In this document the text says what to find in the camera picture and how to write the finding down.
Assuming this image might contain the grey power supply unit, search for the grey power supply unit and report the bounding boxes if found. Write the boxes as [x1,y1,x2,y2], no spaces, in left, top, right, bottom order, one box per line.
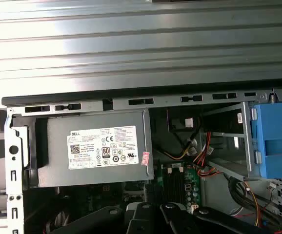
[23,109,155,190]

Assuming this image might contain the green motherboard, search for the green motherboard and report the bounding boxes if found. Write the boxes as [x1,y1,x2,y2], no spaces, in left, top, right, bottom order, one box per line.
[58,159,201,215]

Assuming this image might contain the black cable bundle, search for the black cable bundle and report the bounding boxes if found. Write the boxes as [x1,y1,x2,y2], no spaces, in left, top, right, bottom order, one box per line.
[228,177,280,221]

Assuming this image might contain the grey metal drive cage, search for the grey metal drive cage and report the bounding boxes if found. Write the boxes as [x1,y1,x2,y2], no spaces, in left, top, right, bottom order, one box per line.
[199,101,282,208]

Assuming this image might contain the yellow red wire bundle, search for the yellow red wire bundle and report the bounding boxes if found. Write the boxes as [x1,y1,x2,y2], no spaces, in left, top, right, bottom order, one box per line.
[164,131,224,178]

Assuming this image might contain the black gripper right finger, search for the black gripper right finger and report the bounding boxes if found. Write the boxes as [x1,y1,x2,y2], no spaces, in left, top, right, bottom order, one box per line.
[161,203,273,234]

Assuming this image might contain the orange black wire bundle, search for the orange black wire bundle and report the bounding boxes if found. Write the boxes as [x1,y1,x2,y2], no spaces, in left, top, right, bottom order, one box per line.
[243,181,282,234]

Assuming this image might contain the black RAM slot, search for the black RAM slot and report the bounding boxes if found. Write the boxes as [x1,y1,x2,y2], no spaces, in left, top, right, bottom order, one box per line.
[174,165,184,203]
[162,165,174,203]

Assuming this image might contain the blue plastic drive bracket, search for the blue plastic drive bracket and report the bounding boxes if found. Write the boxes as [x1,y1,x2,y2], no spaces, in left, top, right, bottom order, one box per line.
[250,102,282,180]

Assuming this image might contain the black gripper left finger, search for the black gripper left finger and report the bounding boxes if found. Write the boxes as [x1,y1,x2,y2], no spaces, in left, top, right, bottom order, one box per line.
[50,201,172,234]

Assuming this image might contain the black open PC case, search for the black open PC case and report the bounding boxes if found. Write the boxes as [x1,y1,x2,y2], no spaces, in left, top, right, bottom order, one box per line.
[1,82,282,234]

